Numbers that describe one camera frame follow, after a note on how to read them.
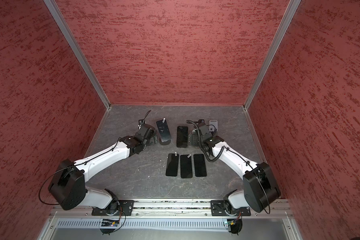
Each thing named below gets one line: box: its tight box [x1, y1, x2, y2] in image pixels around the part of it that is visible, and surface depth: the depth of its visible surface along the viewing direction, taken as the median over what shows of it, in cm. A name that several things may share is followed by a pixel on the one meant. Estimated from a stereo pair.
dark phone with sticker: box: [165, 151, 179, 177], surface depth 91 cm
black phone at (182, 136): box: [176, 126, 188, 148], surface depth 94 cm
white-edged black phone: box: [193, 153, 207, 177], surface depth 90 cm
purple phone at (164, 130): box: [156, 119, 172, 142], surface depth 96 cm
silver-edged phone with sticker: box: [180, 154, 193, 179], surface depth 90 cm
